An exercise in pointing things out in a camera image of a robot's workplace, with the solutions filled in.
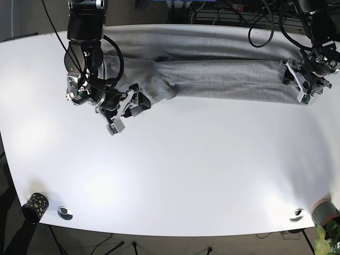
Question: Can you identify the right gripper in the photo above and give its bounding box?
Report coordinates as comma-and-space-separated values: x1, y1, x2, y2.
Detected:
96, 84, 151, 135

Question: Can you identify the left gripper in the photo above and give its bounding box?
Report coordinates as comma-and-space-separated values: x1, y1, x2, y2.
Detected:
280, 58, 332, 105

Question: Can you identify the silver table grommet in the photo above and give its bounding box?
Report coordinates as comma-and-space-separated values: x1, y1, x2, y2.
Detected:
289, 208, 305, 223
57, 207, 73, 220

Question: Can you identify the grey plant pot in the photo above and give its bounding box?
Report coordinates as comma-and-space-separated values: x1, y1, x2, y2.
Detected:
311, 199, 339, 227

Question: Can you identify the black dotted cup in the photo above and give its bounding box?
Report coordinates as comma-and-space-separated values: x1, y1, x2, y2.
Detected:
21, 193, 49, 224

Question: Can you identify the grey T-shirt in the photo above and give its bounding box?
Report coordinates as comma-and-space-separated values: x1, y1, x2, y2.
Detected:
106, 31, 299, 105

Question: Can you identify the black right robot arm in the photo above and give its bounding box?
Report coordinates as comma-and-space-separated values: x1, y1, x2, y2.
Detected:
64, 1, 151, 135

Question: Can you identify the left silver table grommet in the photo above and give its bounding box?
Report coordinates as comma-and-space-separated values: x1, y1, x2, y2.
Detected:
57, 207, 73, 220

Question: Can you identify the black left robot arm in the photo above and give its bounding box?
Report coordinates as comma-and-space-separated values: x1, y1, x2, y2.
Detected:
263, 1, 339, 105

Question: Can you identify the right silver table grommet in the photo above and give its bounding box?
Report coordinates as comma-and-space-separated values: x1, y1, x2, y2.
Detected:
289, 208, 305, 223

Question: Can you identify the green potted plant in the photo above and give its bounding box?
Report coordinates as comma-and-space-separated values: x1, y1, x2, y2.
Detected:
314, 220, 339, 255

